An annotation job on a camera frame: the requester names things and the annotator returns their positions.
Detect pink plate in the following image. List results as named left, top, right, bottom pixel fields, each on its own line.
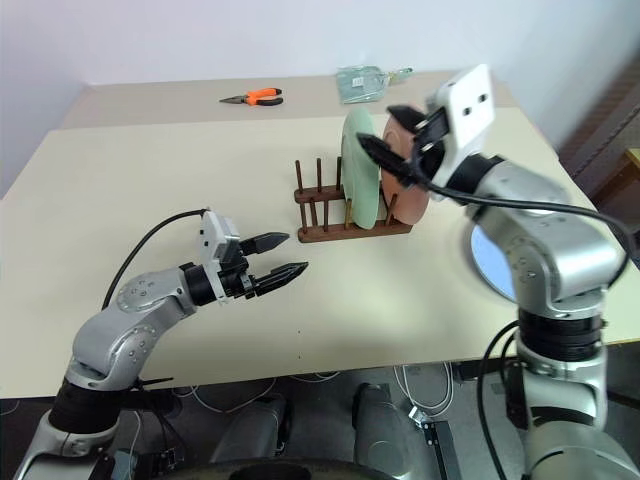
left=378, top=111, right=432, bottom=227

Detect white floor cable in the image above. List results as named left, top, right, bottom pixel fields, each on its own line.
left=187, top=372, right=341, bottom=416
left=392, top=360, right=457, bottom=417

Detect dark wooden furniture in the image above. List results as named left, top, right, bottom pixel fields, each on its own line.
left=558, top=47, right=640, bottom=214

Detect orange handled pliers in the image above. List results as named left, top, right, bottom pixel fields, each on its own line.
left=218, top=87, right=286, bottom=108

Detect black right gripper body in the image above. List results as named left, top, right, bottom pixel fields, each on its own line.
left=408, top=107, right=452, bottom=185

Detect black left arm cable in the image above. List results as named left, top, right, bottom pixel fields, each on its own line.
left=101, top=208, right=209, bottom=311

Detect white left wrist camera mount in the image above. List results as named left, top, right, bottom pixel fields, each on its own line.
left=196, top=209, right=243, bottom=302

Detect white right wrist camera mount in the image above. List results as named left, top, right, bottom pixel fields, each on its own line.
left=424, top=63, right=497, bottom=187

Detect black shoulder cable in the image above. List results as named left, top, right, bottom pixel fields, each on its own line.
left=476, top=318, right=525, bottom=480

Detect green plate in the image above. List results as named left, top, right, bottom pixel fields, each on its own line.
left=339, top=108, right=384, bottom=232

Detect black metal bar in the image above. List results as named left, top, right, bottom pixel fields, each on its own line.
left=408, top=405, right=462, bottom=480

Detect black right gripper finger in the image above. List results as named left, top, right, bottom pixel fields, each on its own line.
left=386, top=104, right=427, bottom=135
left=355, top=132, right=427, bottom=190

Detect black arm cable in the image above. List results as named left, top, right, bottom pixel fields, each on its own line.
left=422, top=179, right=630, bottom=286
left=101, top=208, right=209, bottom=311

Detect dark rounded robot leg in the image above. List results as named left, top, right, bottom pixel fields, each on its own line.
left=351, top=381, right=429, bottom=480
left=208, top=393, right=295, bottom=467

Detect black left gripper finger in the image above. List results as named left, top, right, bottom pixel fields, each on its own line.
left=242, top=231, right=291, bottom=258
left=254, top=260, right=309, bottom=297

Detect clear plastic bag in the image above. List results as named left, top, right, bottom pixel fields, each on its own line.
left=335, top=64, right=389, bottom=106

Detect dark rounded base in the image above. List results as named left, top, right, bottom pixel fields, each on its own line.
left=167, top=460, right=454, bottom=480

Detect blue plate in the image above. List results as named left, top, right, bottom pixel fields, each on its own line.
left=470, top=224, right=519, bottom=304

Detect wooden dish rack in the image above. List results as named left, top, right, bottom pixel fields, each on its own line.
left=293, top=157, right=416, bottom=245

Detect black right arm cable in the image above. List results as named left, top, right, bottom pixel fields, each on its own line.
left=422, top=179, right=630, bottom=286

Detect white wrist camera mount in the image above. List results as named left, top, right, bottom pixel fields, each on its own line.
left=196, top=209, right=243, bottom=302
left=424, top=63, right=497, bottom=187

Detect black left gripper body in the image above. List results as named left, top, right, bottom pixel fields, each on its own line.
left=219, top=238, right=261, bottom=302

